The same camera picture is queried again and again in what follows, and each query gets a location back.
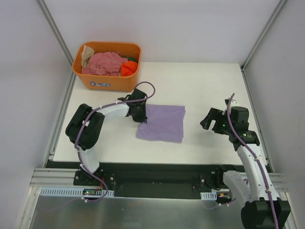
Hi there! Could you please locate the orange plastic basket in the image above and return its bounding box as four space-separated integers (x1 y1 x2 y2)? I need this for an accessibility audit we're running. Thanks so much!
72 41 142 92

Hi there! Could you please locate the purple t-shirt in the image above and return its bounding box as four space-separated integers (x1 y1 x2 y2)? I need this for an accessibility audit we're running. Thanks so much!
136 104 186 143

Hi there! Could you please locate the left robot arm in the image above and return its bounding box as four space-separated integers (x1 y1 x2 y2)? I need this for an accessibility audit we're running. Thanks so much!
65 89 149 186

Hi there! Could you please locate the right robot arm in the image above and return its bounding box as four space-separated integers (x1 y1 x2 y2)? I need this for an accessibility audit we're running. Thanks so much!
200 106 291 229

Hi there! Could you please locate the orange-red cloth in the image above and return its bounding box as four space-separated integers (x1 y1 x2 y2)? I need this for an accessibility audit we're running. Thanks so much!
121 61 138 76

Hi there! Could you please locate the green cloth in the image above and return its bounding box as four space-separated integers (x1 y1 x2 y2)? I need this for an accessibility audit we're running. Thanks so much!
122 56 138 62

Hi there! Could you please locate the pink crumpled shirt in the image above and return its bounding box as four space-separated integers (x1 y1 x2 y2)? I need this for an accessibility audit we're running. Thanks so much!
81 52 128 76

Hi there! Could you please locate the beige cloth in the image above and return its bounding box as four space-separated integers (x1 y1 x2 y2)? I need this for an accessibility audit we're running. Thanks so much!
81 45 95 69

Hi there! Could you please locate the right white cable duct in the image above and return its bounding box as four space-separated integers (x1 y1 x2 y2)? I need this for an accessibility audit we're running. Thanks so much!
200 192 217 201

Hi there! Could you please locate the white cable duct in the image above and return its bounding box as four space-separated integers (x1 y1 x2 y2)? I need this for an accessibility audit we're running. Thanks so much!
40 187 114 198
200 192 217 201

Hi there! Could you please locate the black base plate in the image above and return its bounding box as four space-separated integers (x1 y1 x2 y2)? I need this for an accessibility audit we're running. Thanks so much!
73 163 244 199

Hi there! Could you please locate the aluminium rail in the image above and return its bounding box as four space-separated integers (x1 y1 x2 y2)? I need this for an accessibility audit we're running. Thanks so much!
30 168 77 187

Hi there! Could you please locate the right aluminium frame post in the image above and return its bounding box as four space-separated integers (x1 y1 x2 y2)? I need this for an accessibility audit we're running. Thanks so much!
241 0 288 72

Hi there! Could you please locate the aluminium frame post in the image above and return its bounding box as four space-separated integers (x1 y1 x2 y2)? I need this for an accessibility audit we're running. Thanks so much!
241 0 288 72
35 0 75 65

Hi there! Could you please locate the left white cable duct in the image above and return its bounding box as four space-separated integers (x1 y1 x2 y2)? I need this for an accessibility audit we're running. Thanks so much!
40 187 114 198

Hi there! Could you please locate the left aluminium frame post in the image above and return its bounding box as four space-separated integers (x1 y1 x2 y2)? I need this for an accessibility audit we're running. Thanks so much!
35 0 75 65

